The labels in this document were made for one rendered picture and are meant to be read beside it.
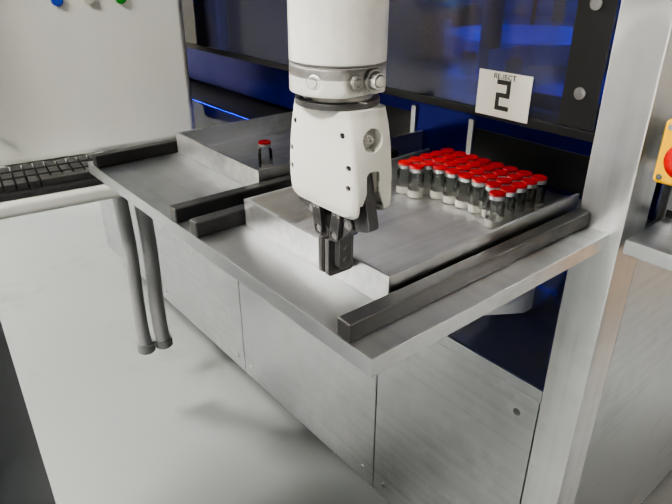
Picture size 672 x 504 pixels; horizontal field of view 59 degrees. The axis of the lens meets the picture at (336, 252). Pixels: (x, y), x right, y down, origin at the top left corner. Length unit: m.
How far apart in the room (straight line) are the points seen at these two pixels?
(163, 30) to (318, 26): 0.93
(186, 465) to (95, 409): 0.38
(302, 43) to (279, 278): 0.25
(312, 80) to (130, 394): 1.55
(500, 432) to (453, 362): 0.14
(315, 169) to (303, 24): 0.13
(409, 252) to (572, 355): 0.32
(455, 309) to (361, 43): 0.26
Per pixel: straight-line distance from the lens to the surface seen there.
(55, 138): 1.39
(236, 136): 1.13
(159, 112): 1.42
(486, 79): 0.86
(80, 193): 1.18
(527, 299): 0.88
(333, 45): 0.49
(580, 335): 0.88
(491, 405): 1.05
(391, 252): 0.68
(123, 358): 2.10
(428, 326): 0.56
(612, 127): 0.78
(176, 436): 1.77
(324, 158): 0.53
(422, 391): 1.16
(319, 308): 0.58
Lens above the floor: 1.19
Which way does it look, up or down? 27 degrees down
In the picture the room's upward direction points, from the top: straight up
